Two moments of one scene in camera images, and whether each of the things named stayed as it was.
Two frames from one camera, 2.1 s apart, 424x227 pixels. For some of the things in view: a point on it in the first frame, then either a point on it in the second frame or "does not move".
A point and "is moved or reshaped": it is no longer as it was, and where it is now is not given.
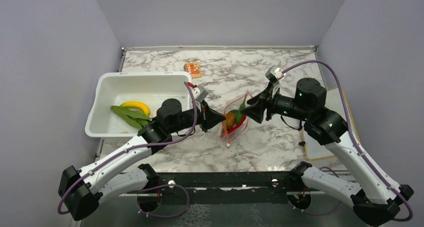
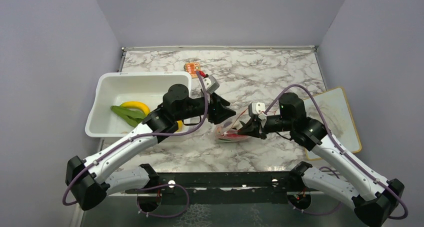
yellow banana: (137, 105) does not move
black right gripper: (256, 108) to (252, 128)
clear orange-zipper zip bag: (236, 122) is moved or reshaped
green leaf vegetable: (134, 117) does not move
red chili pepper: (243, 118) to (233, 135)
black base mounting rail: (221, 188) does not move
